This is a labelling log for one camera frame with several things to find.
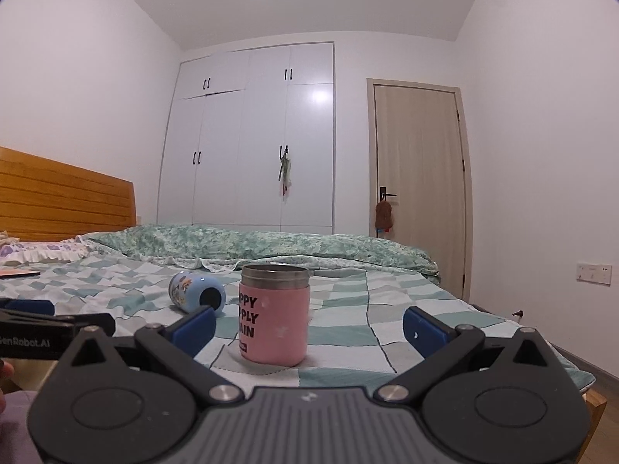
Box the checkered bed sheet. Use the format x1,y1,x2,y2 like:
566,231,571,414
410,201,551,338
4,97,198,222
0,251,595,397

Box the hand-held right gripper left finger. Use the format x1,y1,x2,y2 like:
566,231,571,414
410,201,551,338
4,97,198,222
58,306,243,404

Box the green floral quilt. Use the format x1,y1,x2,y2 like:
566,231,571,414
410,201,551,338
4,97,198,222
79,223,442,282

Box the person's left hand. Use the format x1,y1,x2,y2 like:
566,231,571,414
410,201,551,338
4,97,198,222
0,359,16,414

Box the beige wooden door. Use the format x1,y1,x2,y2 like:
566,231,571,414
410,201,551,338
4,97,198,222
366,78,473,301

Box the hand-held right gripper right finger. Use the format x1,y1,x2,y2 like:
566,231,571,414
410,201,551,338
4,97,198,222
377,306,569,404

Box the white wardrobe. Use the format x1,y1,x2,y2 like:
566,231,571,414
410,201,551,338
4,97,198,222
157,43,335,235

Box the blue cartoon print cup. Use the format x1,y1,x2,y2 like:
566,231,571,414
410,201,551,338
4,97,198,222
168,271,226,317

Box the purple clothing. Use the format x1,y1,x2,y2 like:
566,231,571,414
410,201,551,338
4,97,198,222
0,389,45,464

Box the wooden headboard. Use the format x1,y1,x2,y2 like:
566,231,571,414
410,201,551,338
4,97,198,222
0,146,137,243

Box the green hanging ornament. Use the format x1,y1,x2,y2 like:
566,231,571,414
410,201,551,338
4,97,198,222
277,152,294,197

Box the purple floral ruffled pillow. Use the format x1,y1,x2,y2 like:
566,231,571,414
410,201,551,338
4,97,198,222
0,238,98,268

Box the pink cup with steel rim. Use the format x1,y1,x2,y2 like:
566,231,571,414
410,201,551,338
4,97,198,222
237,264,311,367

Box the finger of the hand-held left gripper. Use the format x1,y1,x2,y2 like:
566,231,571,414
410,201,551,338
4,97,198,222
0,299,55,318

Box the brown plush toy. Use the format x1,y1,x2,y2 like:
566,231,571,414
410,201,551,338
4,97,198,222
374,200,394,239

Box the white wall socket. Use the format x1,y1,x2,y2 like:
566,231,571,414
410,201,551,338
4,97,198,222
576,261,613,284

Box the wooden bed frame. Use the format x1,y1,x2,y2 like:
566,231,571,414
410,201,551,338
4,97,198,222
581,386,608,448

